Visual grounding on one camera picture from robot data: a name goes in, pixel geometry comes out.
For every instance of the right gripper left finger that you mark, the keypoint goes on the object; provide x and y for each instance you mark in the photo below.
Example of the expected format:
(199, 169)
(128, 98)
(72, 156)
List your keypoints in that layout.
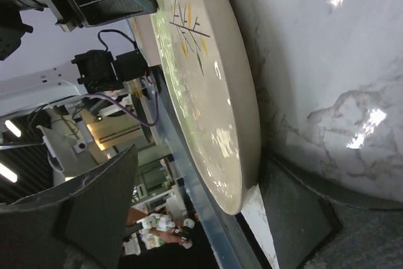
(77, 224)

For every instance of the cream and green floral plate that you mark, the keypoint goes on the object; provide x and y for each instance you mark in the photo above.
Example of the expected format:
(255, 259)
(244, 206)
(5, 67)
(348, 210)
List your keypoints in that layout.
(210, 83)

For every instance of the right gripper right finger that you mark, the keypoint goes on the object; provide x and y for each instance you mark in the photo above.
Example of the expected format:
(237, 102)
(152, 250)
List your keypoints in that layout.
(316, 223)

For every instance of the yellow illustrated paperback book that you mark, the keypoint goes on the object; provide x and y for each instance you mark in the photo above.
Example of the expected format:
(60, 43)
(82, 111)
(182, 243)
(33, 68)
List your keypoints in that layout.
(146, 41)

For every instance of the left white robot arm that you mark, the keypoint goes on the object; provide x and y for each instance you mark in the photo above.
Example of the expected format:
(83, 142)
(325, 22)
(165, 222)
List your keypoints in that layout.
(92, 72)

